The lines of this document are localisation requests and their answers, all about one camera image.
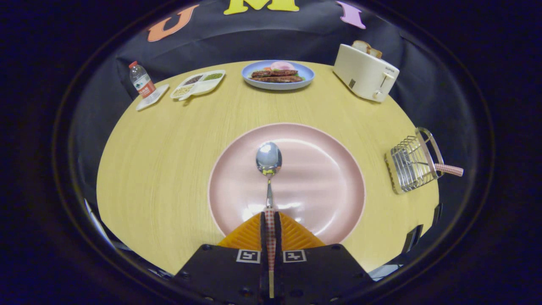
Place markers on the toasted bread slice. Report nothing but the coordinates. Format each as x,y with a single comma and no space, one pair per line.
360,46
376,53

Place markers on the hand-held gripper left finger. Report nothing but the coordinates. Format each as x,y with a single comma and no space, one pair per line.
263,262

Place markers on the white sheet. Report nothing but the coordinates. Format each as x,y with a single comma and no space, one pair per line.
98,222

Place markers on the pink round plate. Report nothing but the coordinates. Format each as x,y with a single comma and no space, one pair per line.
322,182

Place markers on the clear plastic water bottle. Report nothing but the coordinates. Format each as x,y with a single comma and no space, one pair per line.
144,84

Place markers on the pink ham slice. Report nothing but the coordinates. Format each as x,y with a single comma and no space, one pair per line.
283,65

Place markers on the white square coaster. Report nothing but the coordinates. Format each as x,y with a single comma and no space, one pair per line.
163,91

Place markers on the black block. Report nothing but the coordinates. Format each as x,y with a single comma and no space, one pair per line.
412,239

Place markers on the brown meat strip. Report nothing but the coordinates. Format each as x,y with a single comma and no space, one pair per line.
275,73
279,79

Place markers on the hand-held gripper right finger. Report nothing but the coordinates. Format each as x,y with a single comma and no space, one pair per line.
278,262

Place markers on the blue food plate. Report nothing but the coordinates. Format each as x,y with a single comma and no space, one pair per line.
307,73

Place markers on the white divided grain dish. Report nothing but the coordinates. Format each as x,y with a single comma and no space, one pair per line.
203,87

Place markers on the white toaster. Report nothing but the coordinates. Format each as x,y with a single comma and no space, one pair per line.
360,72

